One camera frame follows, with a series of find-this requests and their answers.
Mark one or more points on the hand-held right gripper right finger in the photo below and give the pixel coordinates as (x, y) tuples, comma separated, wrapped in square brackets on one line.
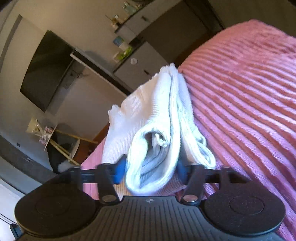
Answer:
[(182, 172)]

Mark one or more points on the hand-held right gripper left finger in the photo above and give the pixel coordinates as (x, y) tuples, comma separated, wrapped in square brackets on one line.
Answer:
[(120, 169)]

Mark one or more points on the white ribbed sweater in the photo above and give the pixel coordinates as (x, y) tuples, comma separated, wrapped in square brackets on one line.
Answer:
[(157, 104)]

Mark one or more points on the white cloth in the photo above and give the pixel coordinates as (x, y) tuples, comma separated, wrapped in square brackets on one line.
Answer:
[(67, 166)]

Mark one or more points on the round yellow-legged side table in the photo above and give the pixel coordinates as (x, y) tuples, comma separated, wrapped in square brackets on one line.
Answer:
[(69, 137)]

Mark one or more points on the dark cloth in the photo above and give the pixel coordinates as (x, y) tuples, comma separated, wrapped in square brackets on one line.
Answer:
[(54, 157)]

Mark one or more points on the small pink box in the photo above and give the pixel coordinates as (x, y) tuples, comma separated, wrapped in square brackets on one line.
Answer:
[(47, 135)]

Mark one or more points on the yellow wrapped bouquet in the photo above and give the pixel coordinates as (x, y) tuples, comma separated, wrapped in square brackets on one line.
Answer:
[(34, 127)]

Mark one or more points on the pink ribbed blanket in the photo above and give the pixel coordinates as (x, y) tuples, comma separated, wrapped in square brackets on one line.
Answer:
[(242, 92)]

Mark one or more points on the grey nightstand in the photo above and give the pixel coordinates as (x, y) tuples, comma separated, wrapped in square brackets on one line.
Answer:
[(148, 58)]

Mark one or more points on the green packet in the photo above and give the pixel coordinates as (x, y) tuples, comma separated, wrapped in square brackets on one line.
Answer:
[(124, 53)]

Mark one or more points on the light blue box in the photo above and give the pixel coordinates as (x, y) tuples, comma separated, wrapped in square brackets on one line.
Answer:
[(118, 41)]

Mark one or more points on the grey dresser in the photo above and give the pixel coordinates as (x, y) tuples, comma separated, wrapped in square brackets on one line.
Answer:
[(150, 14)]

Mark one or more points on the grey wall power strip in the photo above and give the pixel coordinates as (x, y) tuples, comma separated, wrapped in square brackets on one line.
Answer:
[(69, 80)]

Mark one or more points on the black wall television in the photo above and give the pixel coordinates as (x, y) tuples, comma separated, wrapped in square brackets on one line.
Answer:
[(46, 69)]

